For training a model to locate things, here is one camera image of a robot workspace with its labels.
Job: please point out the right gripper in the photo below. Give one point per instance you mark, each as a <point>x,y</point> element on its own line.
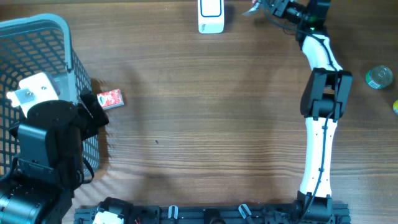
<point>278,7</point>

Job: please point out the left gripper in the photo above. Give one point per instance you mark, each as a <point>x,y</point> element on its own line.
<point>90,125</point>

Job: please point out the small red carton box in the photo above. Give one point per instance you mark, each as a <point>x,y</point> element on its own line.
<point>110,99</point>

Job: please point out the black red snack packet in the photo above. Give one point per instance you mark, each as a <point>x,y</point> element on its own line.
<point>256,6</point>

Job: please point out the silver tin can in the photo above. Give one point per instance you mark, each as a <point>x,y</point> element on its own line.
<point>379,77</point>

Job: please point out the yellow capped bottle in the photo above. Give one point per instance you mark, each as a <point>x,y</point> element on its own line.
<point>395,107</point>

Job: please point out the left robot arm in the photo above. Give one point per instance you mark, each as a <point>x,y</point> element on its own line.
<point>40,185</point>

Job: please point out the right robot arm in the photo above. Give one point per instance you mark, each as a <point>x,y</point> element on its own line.
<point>322,104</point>

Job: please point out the white barcode scanner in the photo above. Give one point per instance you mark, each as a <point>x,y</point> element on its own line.
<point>210,16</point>

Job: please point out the grey plastic mesh basket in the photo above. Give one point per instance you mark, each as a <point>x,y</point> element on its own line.
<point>29,46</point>

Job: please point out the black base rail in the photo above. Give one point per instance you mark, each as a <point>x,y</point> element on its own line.
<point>214,214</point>

